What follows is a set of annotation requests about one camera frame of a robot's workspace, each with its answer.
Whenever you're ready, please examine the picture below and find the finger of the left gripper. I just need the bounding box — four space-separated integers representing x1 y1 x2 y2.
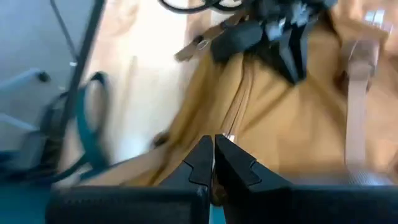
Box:
210 20 266 62
262 24 312 85

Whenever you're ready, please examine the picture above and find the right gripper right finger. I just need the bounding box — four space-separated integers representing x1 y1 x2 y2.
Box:
214 134 398 224

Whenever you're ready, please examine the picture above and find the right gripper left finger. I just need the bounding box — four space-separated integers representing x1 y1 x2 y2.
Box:
45 135 214 224

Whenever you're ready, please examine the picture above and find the tan and teal backpack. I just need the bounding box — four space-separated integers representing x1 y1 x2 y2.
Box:
0 0 398 224

